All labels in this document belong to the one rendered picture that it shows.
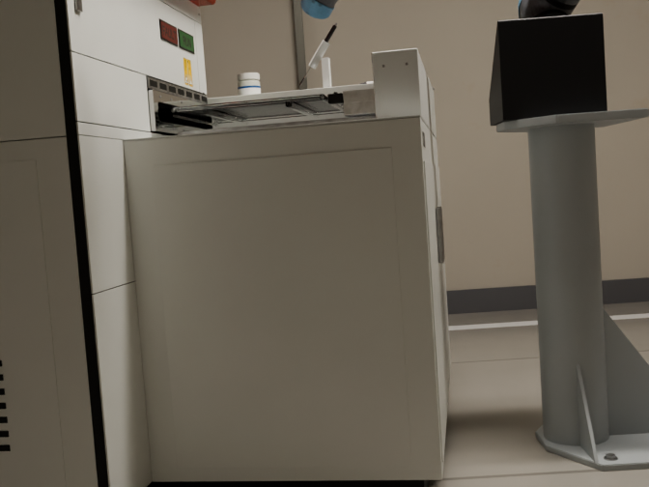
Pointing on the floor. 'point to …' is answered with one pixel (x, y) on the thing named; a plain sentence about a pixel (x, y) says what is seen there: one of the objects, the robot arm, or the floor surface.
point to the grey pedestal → (579, 302)
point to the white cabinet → (293, 305)
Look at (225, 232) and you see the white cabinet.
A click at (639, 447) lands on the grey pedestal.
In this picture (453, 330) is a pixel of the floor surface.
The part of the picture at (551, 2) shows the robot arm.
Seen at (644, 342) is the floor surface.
